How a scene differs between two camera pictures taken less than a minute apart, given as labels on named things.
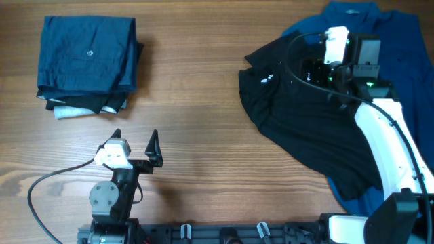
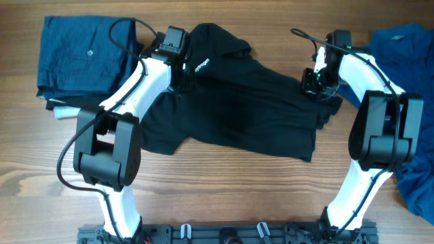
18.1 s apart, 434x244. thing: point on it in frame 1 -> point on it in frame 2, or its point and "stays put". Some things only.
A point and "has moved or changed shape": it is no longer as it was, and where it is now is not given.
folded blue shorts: (87, 56) stays put
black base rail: (238, 233) stays put
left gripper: (146, 167) -> (175, 89)
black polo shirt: (317, 129) has moved or changed shape
